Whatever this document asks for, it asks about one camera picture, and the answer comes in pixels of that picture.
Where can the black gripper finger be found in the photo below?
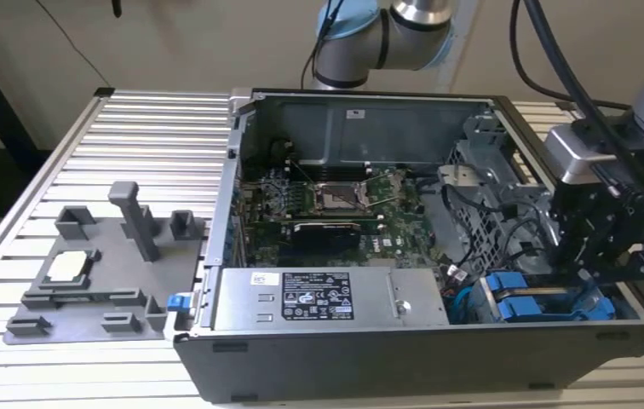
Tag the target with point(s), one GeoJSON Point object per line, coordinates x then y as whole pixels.
{"type": "Point", "coordinates": [567, 251]}
{"type": "Point", "coordinates": [600, 255]}

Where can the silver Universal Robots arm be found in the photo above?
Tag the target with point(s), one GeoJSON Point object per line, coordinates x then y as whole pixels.
{"type": "Point", "coordinates": [351, 51]}

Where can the blue disk carrier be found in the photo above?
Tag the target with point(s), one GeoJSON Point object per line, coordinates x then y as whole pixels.
{"type": "Point", "coordinates": [519, 309]}

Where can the perforated metal drive cage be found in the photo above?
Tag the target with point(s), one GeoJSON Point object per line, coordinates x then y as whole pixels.
{"type": "Point", "coordinates": [470, 230]}

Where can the silver power supply unit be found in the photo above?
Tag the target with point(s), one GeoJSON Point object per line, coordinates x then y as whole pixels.
{"type": "Point", "coordinates": [414, 285]}

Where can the green motherboard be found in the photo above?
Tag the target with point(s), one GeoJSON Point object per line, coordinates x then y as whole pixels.
{"type": "Point", "coordinates": [401, 221]}

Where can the CPU socket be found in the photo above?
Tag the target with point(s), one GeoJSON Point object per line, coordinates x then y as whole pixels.
{"type": "Point", "coordinates": [336, 198]}

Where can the black graphics card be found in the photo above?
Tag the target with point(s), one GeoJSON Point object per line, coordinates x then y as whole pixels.
{"type": "Point", "coordinates": [323, 243]}

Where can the black open PC case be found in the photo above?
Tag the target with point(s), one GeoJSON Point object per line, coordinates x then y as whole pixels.
{"type": "Point", "coordinates": [356, 366]}

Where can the thin metal locking lever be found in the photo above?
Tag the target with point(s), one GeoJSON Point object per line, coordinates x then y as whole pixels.
{"type": "Point", "coordinates": [303, 172]}

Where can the blue case latch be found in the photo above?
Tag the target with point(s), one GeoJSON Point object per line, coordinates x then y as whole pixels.
{"type": "Point", "coordinates": [179, 304]}

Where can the grey parts rack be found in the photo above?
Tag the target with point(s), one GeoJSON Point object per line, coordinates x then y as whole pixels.
{"type": "Point", "coordinates": [107, 272]}

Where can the silver CPU chip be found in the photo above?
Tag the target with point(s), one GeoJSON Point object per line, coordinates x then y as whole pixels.
{"type": "Point", "coordinates": [69, 266]}

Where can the black table corner cap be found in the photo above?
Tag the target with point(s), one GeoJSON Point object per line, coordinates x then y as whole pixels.
{"type": "Point", "coordinates": [105, 91]}

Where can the small black hanging object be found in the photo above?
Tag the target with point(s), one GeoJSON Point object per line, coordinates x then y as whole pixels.
{"type": "Point", "coordinates": [117, 7]}

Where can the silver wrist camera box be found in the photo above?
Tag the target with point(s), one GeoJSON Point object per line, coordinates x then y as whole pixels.
{"type": "Point", "coordinates": [575, 157]}

